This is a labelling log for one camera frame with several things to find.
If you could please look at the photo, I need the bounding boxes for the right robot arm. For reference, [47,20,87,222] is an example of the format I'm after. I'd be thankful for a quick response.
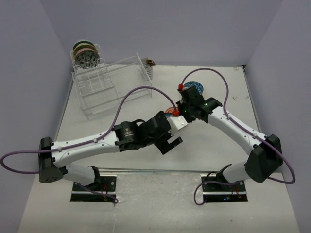
[177,86,283,191]

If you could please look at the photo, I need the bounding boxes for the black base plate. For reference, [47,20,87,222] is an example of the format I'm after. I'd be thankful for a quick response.
[70,174,118,204]
[202,181,248,203]

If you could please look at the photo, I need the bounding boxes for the orange floral bowl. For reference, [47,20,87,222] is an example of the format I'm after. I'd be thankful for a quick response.
[165,107,174,116]

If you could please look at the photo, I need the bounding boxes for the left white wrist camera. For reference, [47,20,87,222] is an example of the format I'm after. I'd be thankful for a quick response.
[167,116,188,134]

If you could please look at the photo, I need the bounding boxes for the grey floral bowl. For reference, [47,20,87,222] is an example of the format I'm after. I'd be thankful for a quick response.
[75,51,100,69]

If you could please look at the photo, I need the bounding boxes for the white slotted cutlery holder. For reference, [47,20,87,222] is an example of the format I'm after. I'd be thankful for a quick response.
[141,58,153,80]

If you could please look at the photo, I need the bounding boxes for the olive tan bowl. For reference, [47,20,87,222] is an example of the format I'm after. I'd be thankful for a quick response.
[73,42,96,52]

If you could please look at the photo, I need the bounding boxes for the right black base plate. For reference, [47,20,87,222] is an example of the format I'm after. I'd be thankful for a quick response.
[202,181,248,203]

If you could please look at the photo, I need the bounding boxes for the dark green bowl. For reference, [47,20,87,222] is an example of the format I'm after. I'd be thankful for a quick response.
[73,39,95,49]

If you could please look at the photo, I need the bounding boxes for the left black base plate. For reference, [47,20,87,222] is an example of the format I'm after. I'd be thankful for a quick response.
[70,174,118,204]

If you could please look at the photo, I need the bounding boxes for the blue triangle pattern bowl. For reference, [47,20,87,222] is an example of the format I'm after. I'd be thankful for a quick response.
[183,81,204,95]

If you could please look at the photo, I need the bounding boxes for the pink bowl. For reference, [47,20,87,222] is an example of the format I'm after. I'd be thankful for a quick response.
[73,47,98,56]

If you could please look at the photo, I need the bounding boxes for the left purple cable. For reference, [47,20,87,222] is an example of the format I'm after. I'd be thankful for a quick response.
[0,86,179,204]

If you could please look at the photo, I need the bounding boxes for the clear acrylic dish rack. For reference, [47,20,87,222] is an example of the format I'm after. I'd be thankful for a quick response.
[70,44,152,119]

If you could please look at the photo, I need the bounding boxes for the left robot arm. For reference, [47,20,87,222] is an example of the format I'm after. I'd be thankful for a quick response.
[38,111,187,191]

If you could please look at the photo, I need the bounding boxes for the brown object in holder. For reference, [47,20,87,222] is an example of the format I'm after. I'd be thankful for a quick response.
[146,59,156,66]

